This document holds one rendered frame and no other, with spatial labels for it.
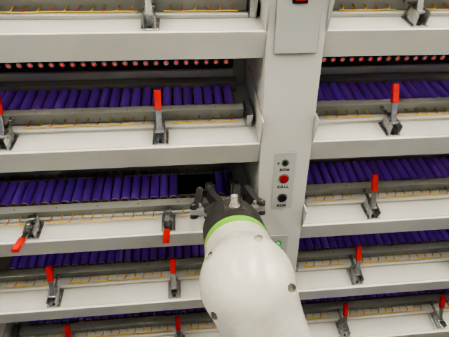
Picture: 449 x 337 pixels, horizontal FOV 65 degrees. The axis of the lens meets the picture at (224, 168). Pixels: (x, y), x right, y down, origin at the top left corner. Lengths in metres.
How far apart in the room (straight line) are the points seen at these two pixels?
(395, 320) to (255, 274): 0.81
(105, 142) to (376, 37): 0.49
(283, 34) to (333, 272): 0.59
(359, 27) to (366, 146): 0.22
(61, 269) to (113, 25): 0.57
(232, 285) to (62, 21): 0.48
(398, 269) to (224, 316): 0.67
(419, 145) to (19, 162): 0.74
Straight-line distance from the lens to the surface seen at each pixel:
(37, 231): 0.80
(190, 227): 0.74
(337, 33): 0.63
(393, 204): 0.87
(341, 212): 0.81
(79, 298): 0.91
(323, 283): 0.92
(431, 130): 0.79
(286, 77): 0.61
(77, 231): 0.78
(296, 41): 0.60
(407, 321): 1.16
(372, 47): 0.66
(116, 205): 0.77
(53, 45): 0.62
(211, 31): 0.58
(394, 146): 0.75
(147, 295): 0.88
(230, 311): 0.38
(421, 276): 1.02
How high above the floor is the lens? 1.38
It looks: 28 degrees down
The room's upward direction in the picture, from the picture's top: straight up
